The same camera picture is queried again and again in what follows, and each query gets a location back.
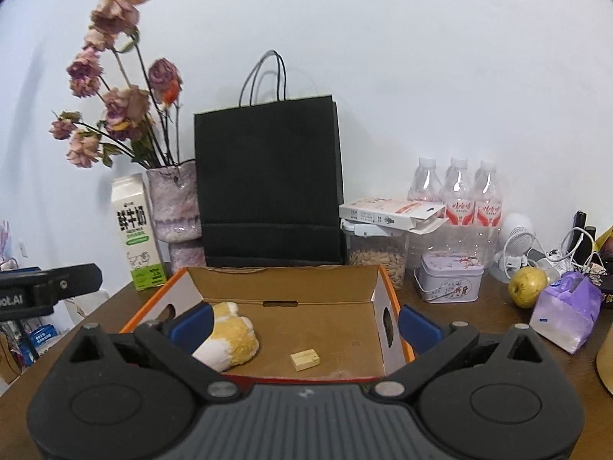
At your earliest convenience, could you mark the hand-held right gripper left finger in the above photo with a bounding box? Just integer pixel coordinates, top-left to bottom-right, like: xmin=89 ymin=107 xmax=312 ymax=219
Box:
xmin=69 ymin=304 xmax=243 ymax=402

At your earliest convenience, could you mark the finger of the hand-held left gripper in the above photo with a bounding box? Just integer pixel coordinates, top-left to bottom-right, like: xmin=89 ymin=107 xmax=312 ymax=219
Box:
xmin=0 ymin=263 xmax=103 ymax=306

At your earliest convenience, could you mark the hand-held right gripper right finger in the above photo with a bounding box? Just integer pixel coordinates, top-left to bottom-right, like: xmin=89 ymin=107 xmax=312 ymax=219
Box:
xmin=374 ymin=304 xmax=547 ymax=402

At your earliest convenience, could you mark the yellow white plush toy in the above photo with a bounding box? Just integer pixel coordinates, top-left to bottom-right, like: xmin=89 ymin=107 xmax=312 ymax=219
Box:
xmin=192 ymin=301 xmax=260 ymax=372

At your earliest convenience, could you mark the orange cardboard box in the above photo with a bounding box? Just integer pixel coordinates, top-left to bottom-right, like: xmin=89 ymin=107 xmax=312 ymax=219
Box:
xmin=120 ymin=264 xmax=415 ymax=384

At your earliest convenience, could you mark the purple tissue pack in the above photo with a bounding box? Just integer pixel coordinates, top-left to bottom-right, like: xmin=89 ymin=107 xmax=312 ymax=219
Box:
xmin=529 ymin=271 xmax=603 ymax=355

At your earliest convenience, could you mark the blue printed packet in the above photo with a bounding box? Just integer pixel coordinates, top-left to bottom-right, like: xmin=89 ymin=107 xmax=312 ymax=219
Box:
xmin=26 ymin=323 xmax=59 ymax=358

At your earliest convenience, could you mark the brown cardboard carton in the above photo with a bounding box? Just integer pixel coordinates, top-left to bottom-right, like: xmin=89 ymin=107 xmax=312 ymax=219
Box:
xmin=0 ymin=333 xmax=27 ymax=385

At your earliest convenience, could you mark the floral printed tin box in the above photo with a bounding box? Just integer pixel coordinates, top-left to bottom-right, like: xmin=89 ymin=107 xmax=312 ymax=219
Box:
xmin=414 ymin=249 xmax=484 ymax=304

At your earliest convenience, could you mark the clear plastic food container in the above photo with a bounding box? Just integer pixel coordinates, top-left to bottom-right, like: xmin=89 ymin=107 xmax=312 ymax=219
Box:
xmin=341 ymin=219 xmax=410 ymax=292

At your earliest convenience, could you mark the white green milk carton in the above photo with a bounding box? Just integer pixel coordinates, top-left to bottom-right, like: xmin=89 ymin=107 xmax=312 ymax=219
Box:
xmin=111 ymin=174 xmax=168 ymax=291

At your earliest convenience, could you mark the yellow pear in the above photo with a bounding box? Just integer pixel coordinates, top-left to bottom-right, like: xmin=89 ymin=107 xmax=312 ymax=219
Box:
xmin=508 ymin=268 xmax=549 ymax=309

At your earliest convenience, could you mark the small beige block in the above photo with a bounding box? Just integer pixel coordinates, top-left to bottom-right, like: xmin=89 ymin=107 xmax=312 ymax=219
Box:
xmin=290 ymin=346 xmax=321 ymax=371

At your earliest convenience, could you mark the pink glass vase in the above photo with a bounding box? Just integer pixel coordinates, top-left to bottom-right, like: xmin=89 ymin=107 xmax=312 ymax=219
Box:
xmin=146 ymin=160 xmax=207 ymax=269

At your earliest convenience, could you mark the white pink flat box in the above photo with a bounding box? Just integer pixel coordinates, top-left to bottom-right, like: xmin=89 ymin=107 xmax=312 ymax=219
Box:
xmin=339 ymin=196 xmax=450 ymax=235

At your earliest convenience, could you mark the small white fan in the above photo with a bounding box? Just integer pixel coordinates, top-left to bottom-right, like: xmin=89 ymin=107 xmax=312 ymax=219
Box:
xmin=489 ymin=212 xmax=544 ymax=283

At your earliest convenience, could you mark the black paper bag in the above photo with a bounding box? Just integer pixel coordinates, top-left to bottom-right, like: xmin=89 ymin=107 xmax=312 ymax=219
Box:
xmin=194 ymin=50 xmax=346 ymax=268

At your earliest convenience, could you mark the black bottle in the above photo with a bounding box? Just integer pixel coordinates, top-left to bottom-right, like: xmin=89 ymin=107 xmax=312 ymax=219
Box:
xmin=572 ymin=211 xmax=597 ymax=260

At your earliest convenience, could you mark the beige rounded object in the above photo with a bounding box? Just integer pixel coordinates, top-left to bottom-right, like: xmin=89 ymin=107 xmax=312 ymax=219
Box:
xmin=595 ymin=333 xmax=613 ymax=396

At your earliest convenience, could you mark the dark maroon object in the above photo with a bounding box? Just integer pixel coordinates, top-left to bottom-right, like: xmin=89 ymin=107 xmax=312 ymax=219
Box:
xmin=596 ymin=225 xmax=613 ymax=260

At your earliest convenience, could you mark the dried pink flower bouquet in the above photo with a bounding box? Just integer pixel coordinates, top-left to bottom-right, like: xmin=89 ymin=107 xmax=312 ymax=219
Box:
xmin=50 ymin=0 xmax=185 ymax=169

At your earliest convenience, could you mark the white charging cable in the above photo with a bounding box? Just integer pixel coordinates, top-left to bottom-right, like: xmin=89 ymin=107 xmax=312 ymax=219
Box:
xmin=541 ymin=227 xmax=599 ymax=274

